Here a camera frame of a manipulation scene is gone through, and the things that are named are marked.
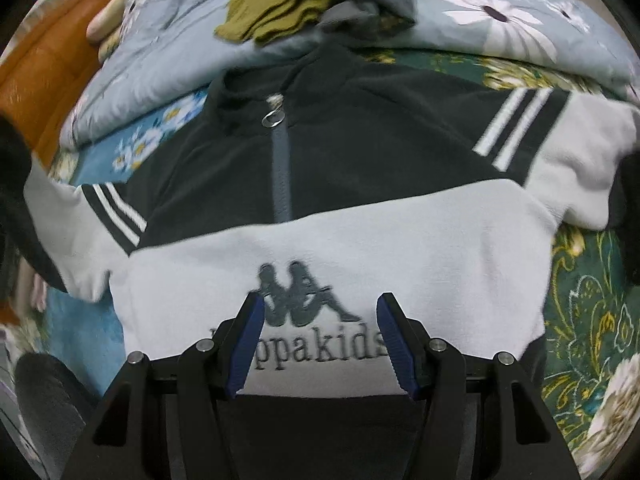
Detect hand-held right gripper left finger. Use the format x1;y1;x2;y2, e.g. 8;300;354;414
60;291;267;480

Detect olive green garment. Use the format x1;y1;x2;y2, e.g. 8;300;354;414
215;0;366;49

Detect beige pillow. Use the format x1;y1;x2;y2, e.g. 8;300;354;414
86;0;129;61

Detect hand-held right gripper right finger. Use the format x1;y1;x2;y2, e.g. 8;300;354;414
376;290;584;480

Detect dark grey cloth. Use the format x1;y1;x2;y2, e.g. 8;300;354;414
14;354;103;480

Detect black and white zip sweater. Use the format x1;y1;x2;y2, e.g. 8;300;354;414
0;42;640;480

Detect green blue floral bed sheet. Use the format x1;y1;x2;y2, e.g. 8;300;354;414
0;47;640;480

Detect light blue floral quilt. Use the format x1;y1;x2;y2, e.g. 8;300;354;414
60;0;640;151

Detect orange wooden headboard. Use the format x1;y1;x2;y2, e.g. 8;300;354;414
0;0;126;171

